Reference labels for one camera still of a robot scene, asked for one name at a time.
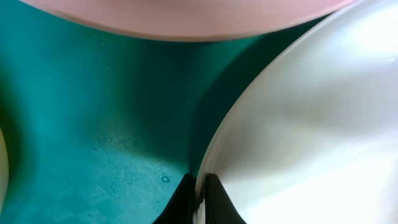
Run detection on yellow green plate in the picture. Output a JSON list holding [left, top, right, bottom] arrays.
[[0, 131, 9, 210]]

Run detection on teal plastic tray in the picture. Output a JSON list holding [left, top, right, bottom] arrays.
[[0, 0, 330, 224]]

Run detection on white plate with sauce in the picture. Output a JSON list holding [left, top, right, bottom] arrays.
[[195, 0, 397, 223]]

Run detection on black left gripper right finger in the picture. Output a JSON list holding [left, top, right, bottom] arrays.
[[204, 173, 246, 224]]

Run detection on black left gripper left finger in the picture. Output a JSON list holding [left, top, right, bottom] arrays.
[[153, 173, 196, 224]]

